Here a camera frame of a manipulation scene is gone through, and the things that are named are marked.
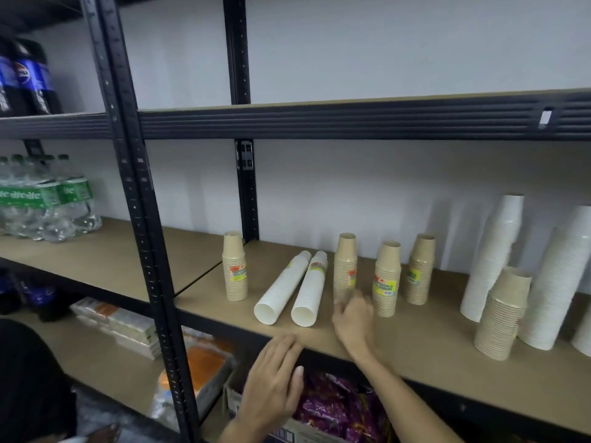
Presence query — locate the person's right hand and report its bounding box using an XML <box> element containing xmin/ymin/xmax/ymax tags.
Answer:
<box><xmin>332</xmin><ymin>290</ymin><xmax>376</xmax><ymax>361</ymax></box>

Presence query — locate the person's left hand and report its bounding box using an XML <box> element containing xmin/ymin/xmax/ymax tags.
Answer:
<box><xmin>239</xmin><ymin>334</ymin><xmax>305</xmax><ymax>433</ymax></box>

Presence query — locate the labelled brown paper cup stack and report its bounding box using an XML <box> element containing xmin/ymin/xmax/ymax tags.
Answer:
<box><xmin>333</xmin><ymin>233</ymin><xmax>358</xmax><ymax>305</ymax></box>
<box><xmin>372</xmin><ymin>241</ymin><xmax>402</xmax><ymax>318</ymax></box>
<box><xmin>222</xmin><ymin>231</ymin><xmax>248</xmax><ymax>302</ymax></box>
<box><xmin>405</xmin><ymin>233</ymin><xmax>436</xmax><ymax>306</ymax></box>

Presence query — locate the person's right forearm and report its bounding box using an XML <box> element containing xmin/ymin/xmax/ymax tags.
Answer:
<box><xmin>352</xmin><ymin>353</ymin><xmax>464</xmax><ymax>443</ymax></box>

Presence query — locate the person's left forearm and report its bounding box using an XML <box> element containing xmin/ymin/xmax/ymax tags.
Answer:
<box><xmin>216</xmin><ymin>413</ymin><xmax>283</xmax><ymax>443</ymax></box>

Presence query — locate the white paper cup sleeve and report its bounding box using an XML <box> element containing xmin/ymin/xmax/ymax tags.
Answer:
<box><xmin>291</xmin><ymin>250</ymin><xmax>328</xmax><ymax>328</ymax></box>
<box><xmin>253</xmin><ymin>250</ymin><xmax>312</xmax><ymax>325</ymax></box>

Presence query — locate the pile of purple snack packets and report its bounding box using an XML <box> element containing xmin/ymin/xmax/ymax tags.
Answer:
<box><xmin>294</xmin><ymin>371</ymin><xmax>394</xmax><ymax>443</ymax></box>

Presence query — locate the brown cardboard box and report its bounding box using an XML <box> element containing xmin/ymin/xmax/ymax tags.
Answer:
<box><xmin>223</xmin><ymin>369</ymin><xmax>398</xmax><ymax>443</ymax></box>

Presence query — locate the plastic-wrapped orange pack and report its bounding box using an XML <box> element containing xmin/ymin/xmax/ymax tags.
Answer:
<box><xmin>149</xmin><ymin>343</ymin><xmax>236</xmax><ymax>432</ymax></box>

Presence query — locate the tall white paper cup stack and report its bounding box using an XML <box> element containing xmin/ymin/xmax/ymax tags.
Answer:
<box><xmin>572</xmin><ymin>304</ymin><xmax>591</xmax><ymax>358</ymax></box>
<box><xmin>460</xmin><ymin>194</ymin><xmax>525</xmax><ymax>323</ymax></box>
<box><xmin>517</xmin><ymin>206</ymin><xmax>591</xmax><ymax>351</ymax></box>

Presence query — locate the plain brown paper cup stack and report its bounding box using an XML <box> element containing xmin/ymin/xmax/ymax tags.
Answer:
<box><xmin>474</xmin><ymin>266</ymin><xmax>533</xmax><ymax>361</ymax></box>

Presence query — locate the white wrapped packet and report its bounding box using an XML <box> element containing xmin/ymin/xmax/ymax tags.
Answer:
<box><xmin>69</xmin><ymin>297</ymin><xmax>159</xmax><ymax>345</ymax></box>
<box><xmin>76</xmin><ymin>316</ymin><xmax>162</xmax><ymax>361</ymax></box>

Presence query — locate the black metal shelving rack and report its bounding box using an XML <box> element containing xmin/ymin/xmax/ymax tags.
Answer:
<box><xmin>92</xmin><ymin>0</ymin><xmax>591</xmax><ymax>443</ymax></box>
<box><xmin>0</xmin><ymin>0</ymin><xmax>200</xmax><ymax>443</ymax></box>

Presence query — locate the dark soda bottle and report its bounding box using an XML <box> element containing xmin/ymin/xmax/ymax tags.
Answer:
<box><xmin>18</xmin><ymin>276</ymin><xmax>68</xmax><ymax>323</ymax></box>
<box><xmin>0</xmin><ymin>269</ymin><xmax>22</xmax><ymax>316</ymax></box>

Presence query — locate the pack of clear water bottles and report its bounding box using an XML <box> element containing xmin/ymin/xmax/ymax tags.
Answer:
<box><xmin>0</xmin><ymin>154</ymin><xmax>103</xmax><ymax>243</ymax></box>

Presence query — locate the dark cola bottle blue label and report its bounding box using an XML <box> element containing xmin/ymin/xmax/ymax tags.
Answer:
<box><xmin>0</xmin><ymin>37</ymin><xmax>29</xmax><ymax>118</ymax></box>
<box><xmin>11</xmin><ymin>39</ymin><xmax>63</xmax><ymax>116</ymax></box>

